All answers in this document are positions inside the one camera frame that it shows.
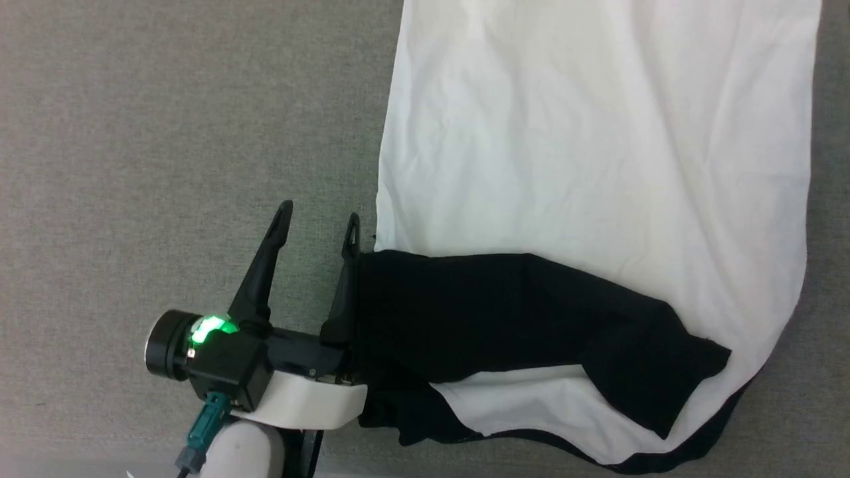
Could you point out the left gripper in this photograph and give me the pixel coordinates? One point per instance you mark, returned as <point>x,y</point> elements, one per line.
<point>305,401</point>

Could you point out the black and white garment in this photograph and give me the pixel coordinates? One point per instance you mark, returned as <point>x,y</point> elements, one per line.
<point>564,146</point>

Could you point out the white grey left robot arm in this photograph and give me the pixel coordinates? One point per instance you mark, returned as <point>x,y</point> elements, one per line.
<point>242,453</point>

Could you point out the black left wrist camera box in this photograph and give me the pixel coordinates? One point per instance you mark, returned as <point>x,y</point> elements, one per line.
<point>229,368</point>

